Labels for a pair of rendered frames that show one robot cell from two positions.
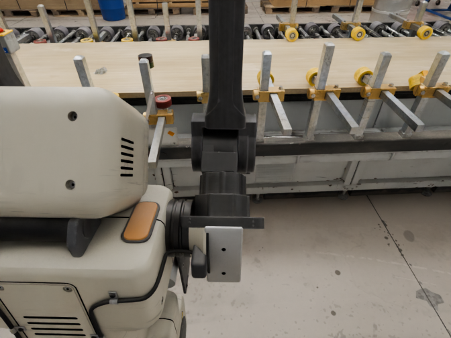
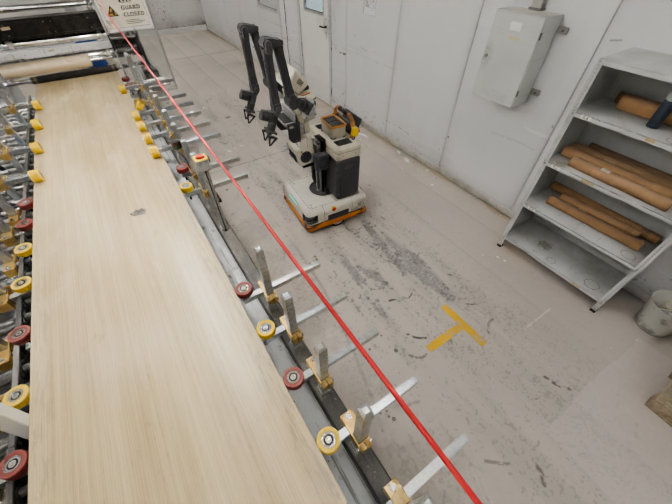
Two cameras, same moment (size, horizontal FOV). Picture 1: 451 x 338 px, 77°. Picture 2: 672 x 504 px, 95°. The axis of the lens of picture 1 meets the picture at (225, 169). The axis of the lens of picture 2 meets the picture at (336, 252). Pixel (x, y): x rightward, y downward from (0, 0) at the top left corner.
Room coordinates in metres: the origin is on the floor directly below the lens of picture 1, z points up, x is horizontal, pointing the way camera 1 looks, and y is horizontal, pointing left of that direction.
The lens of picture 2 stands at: (1.26, 2.52, 2.09)
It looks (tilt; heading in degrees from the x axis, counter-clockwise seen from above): 47 degrees down; 240
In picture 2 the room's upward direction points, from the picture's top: straight up
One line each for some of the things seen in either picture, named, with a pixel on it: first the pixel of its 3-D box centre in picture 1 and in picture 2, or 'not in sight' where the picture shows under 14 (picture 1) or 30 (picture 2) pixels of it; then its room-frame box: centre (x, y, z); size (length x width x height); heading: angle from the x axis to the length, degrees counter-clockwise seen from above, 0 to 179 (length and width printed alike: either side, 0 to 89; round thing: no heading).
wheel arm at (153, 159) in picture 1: (159, 133); (211, 166); (1.03, 0.28, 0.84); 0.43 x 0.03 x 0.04; 3
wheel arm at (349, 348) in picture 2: not in sight; (336, 356); (0.97, 2.03, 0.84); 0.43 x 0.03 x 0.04; 3
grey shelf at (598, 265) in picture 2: not in sight; (611, 193); (-1.34, 1.96, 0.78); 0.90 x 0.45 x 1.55; 93
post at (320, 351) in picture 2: not in sight; (322, 374); (1.06, 2.08, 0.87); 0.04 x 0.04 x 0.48; 3
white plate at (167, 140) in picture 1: (149, 137); not in sight; (1.13, 0.36, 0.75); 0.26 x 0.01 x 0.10; 93
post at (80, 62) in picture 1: (96, 110); (204, 185); (1.14, 0.58, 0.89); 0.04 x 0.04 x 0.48; 3
